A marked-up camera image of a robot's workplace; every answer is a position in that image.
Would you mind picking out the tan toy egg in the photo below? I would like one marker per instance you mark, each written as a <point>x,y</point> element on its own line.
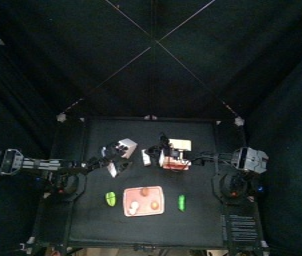
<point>154,205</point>

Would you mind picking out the orange toy wedge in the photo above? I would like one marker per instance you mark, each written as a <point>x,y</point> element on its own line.
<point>144,191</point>

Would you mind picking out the pale wooden knife holder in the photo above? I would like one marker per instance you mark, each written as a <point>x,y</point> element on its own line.
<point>131,150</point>

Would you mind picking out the pink plastic tray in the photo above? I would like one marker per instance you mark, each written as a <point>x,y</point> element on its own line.
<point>142,200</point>

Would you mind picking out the lime green toy vegetable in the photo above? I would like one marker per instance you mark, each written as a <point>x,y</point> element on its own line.
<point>110,199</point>

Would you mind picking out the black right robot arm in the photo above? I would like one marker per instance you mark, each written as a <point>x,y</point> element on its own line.
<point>249,160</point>

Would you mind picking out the black vertical frame pole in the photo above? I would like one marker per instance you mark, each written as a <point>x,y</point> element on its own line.
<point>152,83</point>

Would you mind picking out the small white rectangular toy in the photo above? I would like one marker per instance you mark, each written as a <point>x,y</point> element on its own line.
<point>146,159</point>

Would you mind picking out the white red pole foot bracket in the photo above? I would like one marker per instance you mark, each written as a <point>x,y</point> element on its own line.
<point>150,117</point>

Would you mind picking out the black panel with white text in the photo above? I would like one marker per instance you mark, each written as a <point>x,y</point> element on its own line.
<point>241,228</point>

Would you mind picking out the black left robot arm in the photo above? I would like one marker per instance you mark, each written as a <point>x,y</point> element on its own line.
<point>38,163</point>

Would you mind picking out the wooden box with red drawer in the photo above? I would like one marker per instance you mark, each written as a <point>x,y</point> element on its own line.
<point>182,145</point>

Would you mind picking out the small white toy egg piece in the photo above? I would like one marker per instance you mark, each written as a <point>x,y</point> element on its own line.
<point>135,204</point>

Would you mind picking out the large white toy egg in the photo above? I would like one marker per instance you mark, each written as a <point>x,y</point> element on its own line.
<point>132,211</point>

